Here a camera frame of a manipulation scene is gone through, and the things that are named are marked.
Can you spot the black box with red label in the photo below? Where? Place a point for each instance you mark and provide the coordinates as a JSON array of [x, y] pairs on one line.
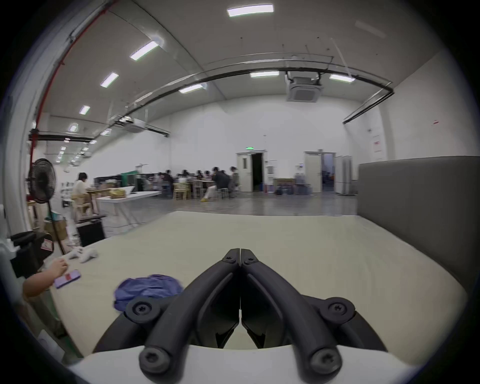
[[28, 249]]

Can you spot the black standing fan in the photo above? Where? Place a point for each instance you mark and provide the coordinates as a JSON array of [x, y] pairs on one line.
[[41, 182]]

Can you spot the group of people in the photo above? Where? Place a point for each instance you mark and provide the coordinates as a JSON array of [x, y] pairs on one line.
[[217, 180]]

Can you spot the white folding table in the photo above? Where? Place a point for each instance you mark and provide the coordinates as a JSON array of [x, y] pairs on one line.
[[129, 195]]

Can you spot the dark blue garment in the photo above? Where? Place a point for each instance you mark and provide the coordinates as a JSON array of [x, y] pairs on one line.
[[150, 288]]

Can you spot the black case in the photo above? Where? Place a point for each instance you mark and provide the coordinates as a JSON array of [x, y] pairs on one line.
[[90, 232]]

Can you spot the grey padded headboard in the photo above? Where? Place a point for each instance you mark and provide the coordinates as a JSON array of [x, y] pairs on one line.
[[420, 210]]

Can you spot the purple phone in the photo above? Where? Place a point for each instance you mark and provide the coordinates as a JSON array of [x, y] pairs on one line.
[[70, 279]]

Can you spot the person's left hand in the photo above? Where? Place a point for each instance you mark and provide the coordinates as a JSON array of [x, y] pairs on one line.
[[57, 268]]

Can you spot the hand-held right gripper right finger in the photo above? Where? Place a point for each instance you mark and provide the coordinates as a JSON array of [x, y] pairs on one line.
[[300, 318]]

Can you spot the white hand controller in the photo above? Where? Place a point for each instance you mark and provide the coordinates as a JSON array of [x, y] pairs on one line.
[[85, 255]]

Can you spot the person's left forearm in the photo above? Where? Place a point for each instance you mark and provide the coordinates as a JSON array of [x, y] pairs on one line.
[[35, 285]]

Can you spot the bed with beige sheet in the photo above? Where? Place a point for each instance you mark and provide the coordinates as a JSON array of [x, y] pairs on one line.
[[307, 243]]

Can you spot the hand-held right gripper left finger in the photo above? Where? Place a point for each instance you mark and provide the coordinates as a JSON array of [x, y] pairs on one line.
[[176, 318]]

